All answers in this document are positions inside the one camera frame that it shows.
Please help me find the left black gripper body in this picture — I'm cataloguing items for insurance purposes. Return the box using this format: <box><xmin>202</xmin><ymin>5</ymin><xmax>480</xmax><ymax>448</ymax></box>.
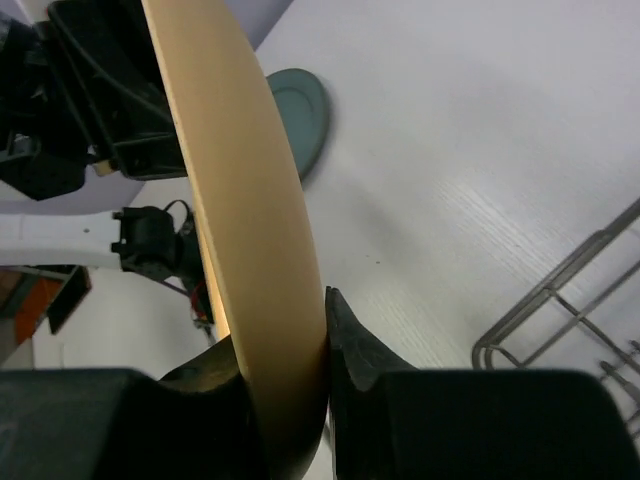
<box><xmin>1</xmin><ymin>13</ymin><xmax>98</xmax><ymax>200</ymax></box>

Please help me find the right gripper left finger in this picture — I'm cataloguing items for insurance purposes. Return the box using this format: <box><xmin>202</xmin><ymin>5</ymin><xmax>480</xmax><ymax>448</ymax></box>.
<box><xmin>1</xmin><ymin>339</ymin><xmax>265</xmax><ymax>479</ymax></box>

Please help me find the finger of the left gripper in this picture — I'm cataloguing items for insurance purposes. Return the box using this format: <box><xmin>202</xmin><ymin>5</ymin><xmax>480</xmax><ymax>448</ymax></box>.
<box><xmin>47</xmin><ymin>1</ymin><xmax>186</xmax><ymax>180</ymax></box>

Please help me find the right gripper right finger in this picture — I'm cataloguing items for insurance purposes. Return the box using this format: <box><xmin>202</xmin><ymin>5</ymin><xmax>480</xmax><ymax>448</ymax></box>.
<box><xmin>325</xmin><ymin>287</ymin><xmax>639</xmax><ymax>479</ymax></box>

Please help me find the blue-grey plate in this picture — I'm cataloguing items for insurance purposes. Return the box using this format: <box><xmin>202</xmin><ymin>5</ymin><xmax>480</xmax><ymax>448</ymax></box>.
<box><xmin>267</xmin><ymin>68</ymin><xmax>332</xmax><ymax>182</ymax></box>

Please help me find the yellow plate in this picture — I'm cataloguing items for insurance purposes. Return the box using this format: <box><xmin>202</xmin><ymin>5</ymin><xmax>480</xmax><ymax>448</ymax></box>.
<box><xmin>143</xmin><ymin>1</ymin><xmax>328</xmax><ymax>479</ymax></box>

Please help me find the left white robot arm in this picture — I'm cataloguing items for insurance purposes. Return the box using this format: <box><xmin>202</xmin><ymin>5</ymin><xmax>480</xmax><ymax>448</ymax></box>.
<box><xmin>1</xmin><ymin>1</ymin><xmax>204</xmax><ymax>284</ymax></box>

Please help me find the grey wire dish rack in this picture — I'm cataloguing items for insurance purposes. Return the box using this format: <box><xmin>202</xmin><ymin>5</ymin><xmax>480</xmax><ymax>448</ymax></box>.
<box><xmin>471</xmin><ymin>202</ymin><xmax>639</xmax><ymax>439</ymax></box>

